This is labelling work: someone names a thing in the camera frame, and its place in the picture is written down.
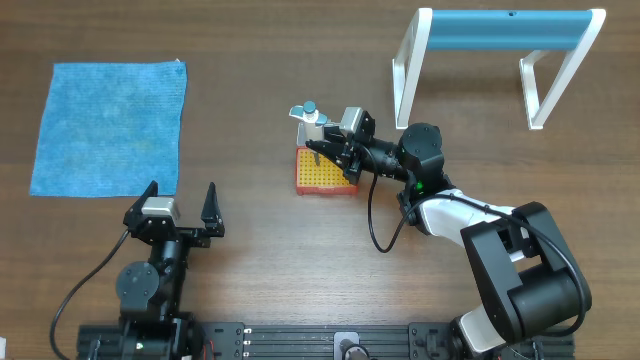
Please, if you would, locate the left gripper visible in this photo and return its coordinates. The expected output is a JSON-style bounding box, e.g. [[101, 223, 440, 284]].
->
[[123, 180, 226, 249]]

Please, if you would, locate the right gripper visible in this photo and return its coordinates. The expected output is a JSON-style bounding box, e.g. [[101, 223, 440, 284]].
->
[[305, 111, 377, 187]]

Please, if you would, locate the red and yellow tip box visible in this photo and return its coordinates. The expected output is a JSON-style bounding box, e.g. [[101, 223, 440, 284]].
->
[[294, 146, 360, 197]]

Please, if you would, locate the blue cloth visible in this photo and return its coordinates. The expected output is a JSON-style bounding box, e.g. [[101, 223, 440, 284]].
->
[[28, 60, 189, 199]]

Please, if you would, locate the white and blue stand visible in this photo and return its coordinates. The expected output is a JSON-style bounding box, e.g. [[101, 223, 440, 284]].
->
[[391, 6, 608, 131]]

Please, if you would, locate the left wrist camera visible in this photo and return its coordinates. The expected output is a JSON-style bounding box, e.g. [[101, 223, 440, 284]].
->
[[135, 196, 182, 224]]

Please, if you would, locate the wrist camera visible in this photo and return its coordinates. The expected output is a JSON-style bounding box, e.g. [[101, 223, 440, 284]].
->
[[339, 106, 365, 135], [135, 196, 182, 224]]

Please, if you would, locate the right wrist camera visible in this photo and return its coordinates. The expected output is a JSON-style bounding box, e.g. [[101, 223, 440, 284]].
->
[[339, 106, 365, 135]]

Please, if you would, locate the black cable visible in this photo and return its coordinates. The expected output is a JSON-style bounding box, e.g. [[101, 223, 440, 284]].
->
[[49, 228, 132, 360], [358, 143, 594, 339]]

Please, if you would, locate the mounting rail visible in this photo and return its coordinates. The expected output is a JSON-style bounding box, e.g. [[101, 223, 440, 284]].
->
[[77, 322, 576, 360]]

